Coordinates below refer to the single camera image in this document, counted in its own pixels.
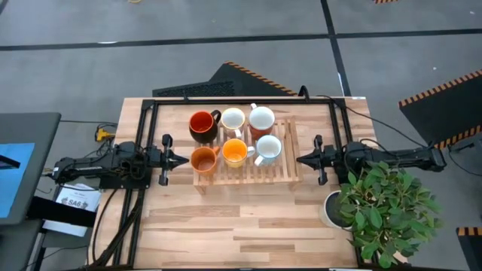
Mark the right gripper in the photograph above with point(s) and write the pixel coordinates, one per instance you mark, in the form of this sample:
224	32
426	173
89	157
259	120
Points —
321	160

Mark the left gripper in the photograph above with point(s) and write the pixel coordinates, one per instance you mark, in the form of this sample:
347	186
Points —
165	162

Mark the black mug orange-red interior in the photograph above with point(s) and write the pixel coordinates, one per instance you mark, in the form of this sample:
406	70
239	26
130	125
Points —
201	124

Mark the pale blue mug white interior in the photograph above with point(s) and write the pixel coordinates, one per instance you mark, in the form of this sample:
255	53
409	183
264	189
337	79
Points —
268	147

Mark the orange-red mug white interior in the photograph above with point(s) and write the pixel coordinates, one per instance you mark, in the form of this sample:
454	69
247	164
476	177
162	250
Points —
261	118

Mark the cream mug yellow rim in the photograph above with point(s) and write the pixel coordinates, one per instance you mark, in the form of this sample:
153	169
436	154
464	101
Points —
233	117

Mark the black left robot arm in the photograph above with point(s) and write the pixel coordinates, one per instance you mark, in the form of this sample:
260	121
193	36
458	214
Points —
86	165

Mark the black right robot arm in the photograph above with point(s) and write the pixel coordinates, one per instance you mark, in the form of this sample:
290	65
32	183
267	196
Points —
399	155

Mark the wooden slatted rack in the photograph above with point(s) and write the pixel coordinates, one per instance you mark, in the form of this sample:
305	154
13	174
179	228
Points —
290	165

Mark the yellow power plug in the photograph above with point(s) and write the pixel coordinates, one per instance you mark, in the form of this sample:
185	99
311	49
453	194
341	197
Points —
102	134

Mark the black mat striped edge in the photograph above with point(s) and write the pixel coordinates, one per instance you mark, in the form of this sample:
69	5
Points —
470	252
233	84
444	113
384	1

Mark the green potted plant white pot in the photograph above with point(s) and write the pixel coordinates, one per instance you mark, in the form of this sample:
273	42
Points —
388	218

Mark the white printed paper sheet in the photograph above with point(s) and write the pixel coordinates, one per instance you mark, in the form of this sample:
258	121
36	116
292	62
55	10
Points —
81	195

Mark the black board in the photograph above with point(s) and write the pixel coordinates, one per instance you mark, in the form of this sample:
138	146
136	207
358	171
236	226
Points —
56	214

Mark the grey desk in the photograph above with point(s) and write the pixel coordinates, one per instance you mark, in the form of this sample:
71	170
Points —
41	150

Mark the black aluminium frame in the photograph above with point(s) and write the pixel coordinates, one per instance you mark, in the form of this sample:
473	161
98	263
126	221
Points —
233	101

